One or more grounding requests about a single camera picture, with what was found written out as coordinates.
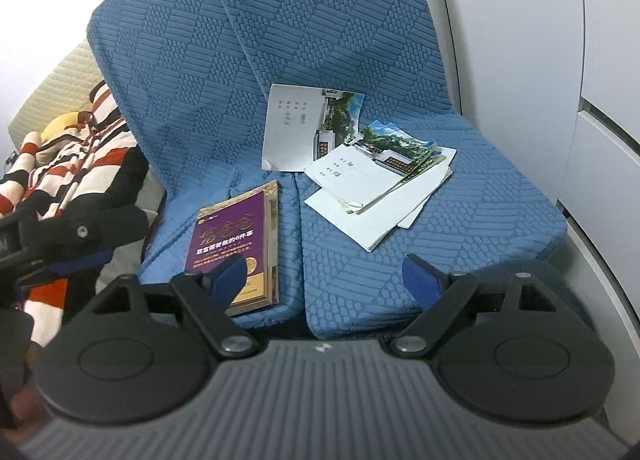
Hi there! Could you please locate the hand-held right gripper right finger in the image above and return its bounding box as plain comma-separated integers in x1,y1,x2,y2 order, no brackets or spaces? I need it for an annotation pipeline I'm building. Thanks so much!
390,254,564,358

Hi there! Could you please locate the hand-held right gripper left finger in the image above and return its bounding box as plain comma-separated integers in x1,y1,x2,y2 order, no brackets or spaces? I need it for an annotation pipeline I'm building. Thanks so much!
89,256,260,360

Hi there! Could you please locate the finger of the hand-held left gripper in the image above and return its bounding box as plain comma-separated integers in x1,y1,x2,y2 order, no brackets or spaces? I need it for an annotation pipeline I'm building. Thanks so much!
30,200,150,277

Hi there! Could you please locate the purple book with gold border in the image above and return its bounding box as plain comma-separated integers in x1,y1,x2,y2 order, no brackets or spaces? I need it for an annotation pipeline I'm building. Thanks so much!
184,180,281,317

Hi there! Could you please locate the person's left forearm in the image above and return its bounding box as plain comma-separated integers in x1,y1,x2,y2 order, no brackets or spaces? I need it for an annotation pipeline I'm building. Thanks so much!
0,340,51,441

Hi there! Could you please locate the red black white striped sweater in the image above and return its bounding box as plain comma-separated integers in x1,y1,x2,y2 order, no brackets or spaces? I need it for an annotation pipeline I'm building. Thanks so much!
0,80,151,346

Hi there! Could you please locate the white paper sheet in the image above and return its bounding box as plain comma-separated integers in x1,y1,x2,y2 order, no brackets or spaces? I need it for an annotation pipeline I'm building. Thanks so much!
397,146,457,230

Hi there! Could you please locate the yellow plush toy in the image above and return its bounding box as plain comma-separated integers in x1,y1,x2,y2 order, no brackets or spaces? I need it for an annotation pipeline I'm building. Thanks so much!
41,111,94,142

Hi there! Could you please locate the beige cushion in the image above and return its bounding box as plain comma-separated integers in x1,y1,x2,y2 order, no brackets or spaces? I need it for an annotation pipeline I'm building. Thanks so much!
10,37,108,151

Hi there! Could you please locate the blue textured seat cushion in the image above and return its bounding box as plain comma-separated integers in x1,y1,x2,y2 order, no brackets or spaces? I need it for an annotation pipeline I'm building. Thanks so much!
199,0,568,341
86,0,307,331

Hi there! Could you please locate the white cabinet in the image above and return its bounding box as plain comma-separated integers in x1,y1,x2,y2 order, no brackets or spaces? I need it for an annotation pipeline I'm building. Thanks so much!
410,0,640,321

